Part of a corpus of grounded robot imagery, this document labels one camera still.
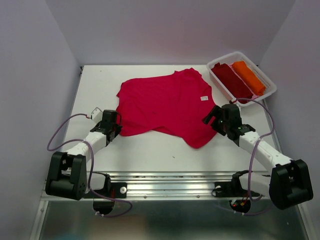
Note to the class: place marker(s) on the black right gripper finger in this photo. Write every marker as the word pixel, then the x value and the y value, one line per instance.
pixel 214 113
pixel 216 126

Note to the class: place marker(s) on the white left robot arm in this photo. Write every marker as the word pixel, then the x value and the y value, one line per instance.
pixel 67 175

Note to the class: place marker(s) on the crimson red t shirt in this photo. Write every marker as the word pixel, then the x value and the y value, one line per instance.
pixel 172 104

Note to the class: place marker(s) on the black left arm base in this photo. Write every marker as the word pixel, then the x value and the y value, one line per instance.
pixel 105 186

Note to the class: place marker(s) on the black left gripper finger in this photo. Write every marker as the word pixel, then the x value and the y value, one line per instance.
pixel 110 136
pixel 116 130

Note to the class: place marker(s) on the aluminium rail frame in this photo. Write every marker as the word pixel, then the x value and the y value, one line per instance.
pixel 166 186

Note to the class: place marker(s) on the white plastic basket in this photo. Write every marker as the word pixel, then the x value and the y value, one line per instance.
pixel 229 59

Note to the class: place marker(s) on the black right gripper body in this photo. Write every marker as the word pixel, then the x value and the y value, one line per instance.
pixel 223 122

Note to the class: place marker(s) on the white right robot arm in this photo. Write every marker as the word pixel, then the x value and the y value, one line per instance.
pixel 287 182

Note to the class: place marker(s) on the dark red rolled shirt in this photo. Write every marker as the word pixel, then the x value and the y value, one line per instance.
pixel 231 81

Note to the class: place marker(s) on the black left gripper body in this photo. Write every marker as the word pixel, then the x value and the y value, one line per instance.
pixel 114 124

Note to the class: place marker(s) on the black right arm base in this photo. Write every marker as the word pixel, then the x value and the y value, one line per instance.
pixel 230 189

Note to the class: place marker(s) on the orange rolled shirt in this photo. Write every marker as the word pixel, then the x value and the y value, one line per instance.
pixel 248 76

